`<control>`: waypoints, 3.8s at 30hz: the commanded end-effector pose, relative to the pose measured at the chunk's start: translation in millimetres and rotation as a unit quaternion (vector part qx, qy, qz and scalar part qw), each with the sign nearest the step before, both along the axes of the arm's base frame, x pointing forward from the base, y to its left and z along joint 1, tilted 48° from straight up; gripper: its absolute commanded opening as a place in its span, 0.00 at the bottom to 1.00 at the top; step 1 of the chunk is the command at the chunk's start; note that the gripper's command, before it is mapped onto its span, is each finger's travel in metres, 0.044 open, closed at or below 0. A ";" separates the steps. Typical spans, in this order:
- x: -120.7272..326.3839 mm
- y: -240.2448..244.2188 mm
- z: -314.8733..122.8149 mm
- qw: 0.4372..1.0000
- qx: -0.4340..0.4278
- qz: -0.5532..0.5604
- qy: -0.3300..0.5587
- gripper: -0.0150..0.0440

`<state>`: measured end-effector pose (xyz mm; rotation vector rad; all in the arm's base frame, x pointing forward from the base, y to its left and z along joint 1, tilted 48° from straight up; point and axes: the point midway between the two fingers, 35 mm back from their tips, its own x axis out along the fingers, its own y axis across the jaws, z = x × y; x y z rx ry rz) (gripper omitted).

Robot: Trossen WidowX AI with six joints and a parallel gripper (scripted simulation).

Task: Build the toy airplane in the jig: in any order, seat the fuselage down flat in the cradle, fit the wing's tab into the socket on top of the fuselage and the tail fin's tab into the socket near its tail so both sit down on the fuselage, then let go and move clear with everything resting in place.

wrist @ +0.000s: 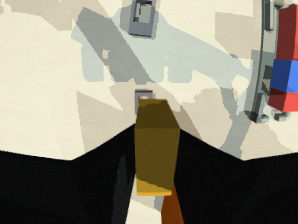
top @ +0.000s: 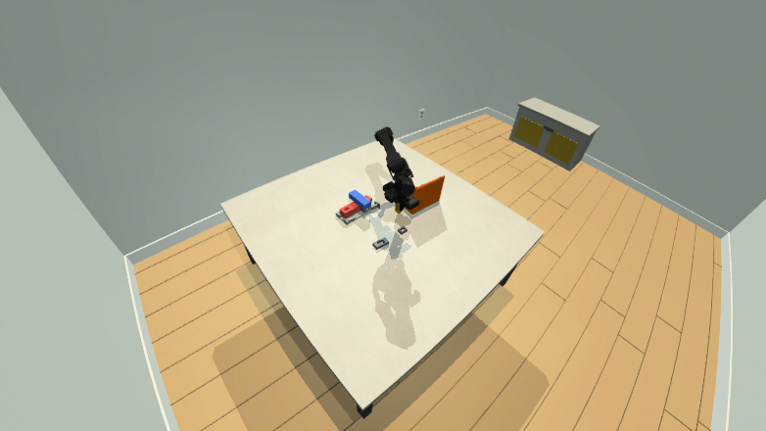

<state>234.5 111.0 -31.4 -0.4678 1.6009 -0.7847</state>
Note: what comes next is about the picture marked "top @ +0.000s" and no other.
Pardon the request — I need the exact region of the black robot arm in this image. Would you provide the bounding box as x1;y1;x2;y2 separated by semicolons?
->
374;126;416;203

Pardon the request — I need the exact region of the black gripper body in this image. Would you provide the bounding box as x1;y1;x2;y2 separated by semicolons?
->
383;181;419;210

